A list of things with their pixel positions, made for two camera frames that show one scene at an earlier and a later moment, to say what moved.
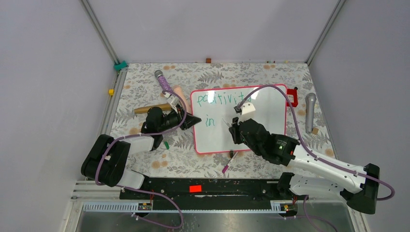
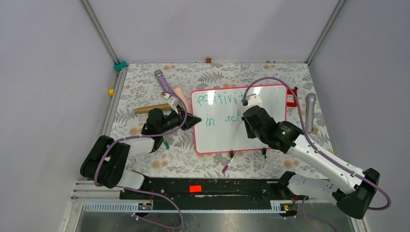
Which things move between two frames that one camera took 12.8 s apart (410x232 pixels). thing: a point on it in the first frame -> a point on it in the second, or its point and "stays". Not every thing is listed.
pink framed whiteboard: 215,108 stays
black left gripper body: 174,119 stays
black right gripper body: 239,138 -> 253,133
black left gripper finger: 189,121 stays
